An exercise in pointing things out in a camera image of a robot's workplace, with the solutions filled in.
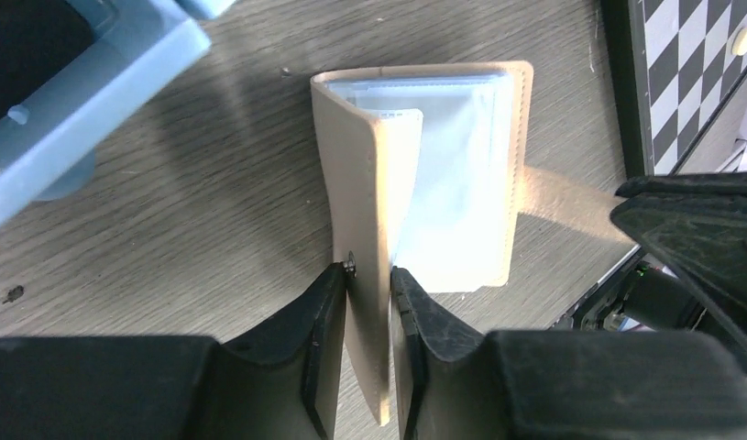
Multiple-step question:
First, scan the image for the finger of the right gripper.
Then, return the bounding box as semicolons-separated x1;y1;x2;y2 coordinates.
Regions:
610;172;747;373

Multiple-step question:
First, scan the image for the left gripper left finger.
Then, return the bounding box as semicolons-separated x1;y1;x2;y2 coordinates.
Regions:
0;262;347;439

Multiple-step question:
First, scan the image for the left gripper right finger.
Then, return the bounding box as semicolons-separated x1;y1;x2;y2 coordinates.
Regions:
390;268;747;439

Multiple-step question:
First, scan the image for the beige leather card holder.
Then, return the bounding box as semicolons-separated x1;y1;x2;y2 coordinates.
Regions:
309;60;630;427

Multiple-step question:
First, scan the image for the black and white chessboard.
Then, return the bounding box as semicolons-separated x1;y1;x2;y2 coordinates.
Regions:
599;1;747;177

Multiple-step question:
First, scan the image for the white chess pawn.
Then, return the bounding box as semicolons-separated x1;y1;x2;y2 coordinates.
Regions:
731;27;747;57

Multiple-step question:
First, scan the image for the blue three-compartment organizer tray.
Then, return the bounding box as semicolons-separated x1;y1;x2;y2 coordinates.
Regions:
0;0;230;226

